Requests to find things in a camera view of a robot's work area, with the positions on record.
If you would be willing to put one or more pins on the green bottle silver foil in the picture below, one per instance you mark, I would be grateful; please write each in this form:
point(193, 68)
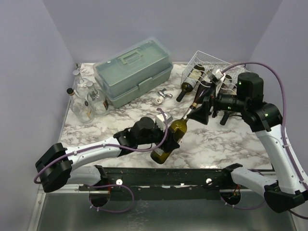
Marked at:
point(227, 86)

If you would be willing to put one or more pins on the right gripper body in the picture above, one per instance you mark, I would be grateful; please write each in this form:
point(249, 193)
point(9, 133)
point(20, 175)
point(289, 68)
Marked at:
point(209, 107)

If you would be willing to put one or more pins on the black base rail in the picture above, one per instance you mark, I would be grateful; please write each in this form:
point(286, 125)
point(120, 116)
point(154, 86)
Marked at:
point(162, 183)

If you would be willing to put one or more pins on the dark green bottle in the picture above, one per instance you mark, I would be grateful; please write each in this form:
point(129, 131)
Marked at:
point(176, 131)

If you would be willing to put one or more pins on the red wine bottle gold foil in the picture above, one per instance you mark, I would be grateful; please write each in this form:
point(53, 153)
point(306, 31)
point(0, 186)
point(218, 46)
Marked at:
point(204, 86)

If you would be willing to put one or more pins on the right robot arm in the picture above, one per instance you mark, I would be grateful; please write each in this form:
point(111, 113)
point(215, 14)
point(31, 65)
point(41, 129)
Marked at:
point(288, 190)

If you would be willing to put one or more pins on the chrome white bottle stopper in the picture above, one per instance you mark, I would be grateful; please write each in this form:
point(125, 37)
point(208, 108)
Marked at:
point(161, 96)

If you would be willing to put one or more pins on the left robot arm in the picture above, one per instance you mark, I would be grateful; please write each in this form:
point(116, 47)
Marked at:
point(60, 166)

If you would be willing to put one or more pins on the dark bottle bottom left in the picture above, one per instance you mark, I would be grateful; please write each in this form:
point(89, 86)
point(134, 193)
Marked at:
point(188, 84)

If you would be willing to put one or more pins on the green plastic toolbox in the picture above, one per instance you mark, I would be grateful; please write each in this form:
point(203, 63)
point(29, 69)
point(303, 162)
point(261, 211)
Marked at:
point(134, 72)

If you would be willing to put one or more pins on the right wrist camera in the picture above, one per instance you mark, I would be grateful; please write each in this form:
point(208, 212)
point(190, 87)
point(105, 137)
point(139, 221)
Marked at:
point(217, 77)

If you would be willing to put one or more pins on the white wire wine rack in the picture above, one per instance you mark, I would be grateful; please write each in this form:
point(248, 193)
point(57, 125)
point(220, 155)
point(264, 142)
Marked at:
point(210, 62)

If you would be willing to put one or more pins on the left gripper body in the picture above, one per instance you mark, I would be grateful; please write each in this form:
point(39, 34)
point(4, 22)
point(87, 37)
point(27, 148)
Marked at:
point(158, 137)

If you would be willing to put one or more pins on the green bottle black neck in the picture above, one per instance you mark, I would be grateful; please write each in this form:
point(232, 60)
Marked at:
point(225, 118)

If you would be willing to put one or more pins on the clear bottle white label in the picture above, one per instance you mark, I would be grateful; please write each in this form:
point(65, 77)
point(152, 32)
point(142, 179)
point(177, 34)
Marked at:
point(80, 107)

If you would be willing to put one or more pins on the clear bottle silver cap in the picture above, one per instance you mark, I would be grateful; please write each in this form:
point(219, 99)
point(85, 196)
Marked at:
point(97, 99)

